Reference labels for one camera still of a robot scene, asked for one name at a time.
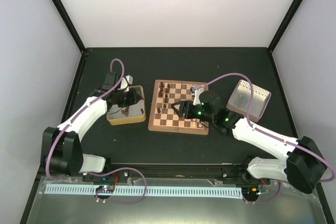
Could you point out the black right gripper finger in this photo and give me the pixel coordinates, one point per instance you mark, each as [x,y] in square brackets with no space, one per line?
[180,103]
[181,111]

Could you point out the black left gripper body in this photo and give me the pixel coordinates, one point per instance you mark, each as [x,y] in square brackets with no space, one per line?
[124,101]

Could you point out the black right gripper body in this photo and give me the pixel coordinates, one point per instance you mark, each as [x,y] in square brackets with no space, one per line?
[209,117]

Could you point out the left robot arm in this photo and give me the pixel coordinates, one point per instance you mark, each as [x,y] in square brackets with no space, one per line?
[61,149]

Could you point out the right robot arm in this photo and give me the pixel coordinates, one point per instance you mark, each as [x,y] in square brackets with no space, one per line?
[296,161]

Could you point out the dark chess piece in tin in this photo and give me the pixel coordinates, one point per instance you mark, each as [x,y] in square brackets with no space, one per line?
[125,111]

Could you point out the wooden chess board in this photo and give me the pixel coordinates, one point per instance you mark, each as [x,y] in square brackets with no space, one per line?
[167,120]

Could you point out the right controller board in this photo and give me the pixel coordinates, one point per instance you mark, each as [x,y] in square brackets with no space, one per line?
[252,191]

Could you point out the controller board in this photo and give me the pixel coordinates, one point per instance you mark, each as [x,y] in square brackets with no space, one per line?
[252,191]
[105,189]

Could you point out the left controller board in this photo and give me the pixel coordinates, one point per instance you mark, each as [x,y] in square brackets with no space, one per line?
[105,189]

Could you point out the yellow metal tin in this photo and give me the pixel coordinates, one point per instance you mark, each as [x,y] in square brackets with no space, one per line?
[115,117]

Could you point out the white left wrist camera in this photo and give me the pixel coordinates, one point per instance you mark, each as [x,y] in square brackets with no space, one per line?
[125,83]

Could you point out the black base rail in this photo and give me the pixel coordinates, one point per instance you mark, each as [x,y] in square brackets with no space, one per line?
[239,174]

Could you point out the white slotted cable duct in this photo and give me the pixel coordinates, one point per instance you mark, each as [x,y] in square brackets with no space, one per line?
[150,191]

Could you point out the black frame post left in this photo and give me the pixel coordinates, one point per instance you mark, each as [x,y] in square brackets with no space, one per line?
[69,24]

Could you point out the black frame post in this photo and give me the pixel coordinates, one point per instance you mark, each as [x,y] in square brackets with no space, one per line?
[69,24]
[294,6]

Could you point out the black frame post right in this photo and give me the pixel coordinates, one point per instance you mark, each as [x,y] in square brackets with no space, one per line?
[294,6]

